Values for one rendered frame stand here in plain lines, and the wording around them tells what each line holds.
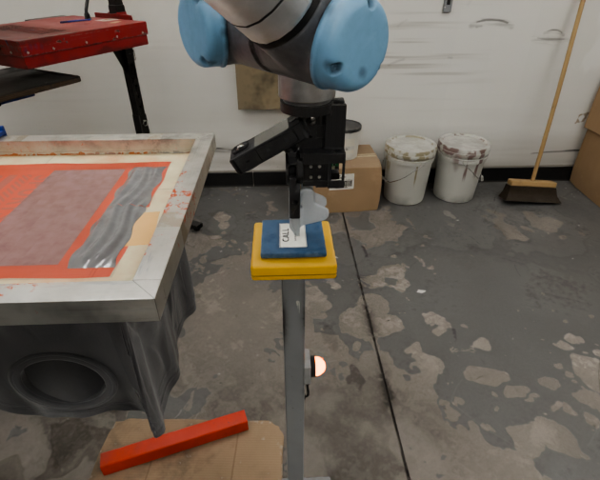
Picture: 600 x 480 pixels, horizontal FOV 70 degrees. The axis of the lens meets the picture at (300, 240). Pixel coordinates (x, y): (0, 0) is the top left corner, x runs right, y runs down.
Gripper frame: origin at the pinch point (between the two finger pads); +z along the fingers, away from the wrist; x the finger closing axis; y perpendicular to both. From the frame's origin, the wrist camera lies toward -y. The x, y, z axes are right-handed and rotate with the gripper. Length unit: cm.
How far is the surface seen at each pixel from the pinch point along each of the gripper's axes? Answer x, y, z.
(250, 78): 205, -20, 24
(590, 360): 52, 118, 98
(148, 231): 3.5, -23.9, 2.2
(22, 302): -17.2, -33.0, -1.2
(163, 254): -8.1, -18.2, -1.2
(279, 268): -6.5, -2.2, 2.9
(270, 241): -1.8, -3.5, 1.3
